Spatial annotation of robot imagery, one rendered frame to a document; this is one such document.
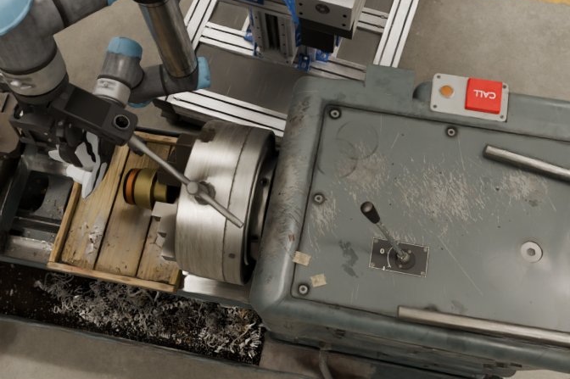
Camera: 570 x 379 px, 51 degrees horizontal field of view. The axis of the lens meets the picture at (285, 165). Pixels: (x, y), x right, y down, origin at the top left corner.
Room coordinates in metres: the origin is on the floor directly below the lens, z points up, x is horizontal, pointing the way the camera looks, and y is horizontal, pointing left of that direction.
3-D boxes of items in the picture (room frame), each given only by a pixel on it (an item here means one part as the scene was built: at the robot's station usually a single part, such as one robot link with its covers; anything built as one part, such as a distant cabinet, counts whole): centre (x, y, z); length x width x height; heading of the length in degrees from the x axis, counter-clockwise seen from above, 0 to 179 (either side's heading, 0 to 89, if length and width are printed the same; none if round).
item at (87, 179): (0.45, 0.42, 1.09); 0.09 x 0.06 x 0.03; 162
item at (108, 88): (0.63, 0.36, 1.08); 0.08 x 0.05 x 0.08; 72
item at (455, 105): (0.44, -0.34, 1.23); 0.13 x 0.08 x 0.05; 72
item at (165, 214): (0.30, 0.23, 1.09); 0.12 x 0.11 x 0.05; 162
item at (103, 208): (0.44, 0.37, 0.89); 0.36 x 0.30 x 0.04; 162
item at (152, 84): (0.70, 0.32, 0.98); 0.11 x 0.08 x 0.11; 94
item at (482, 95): (0.44, -0.37, 1.26); 0.06 x 0.06 x 0.02; 72
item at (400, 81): (0.48, -0.21, 1.24); 0.09 x 0.08 x 0.03; 72
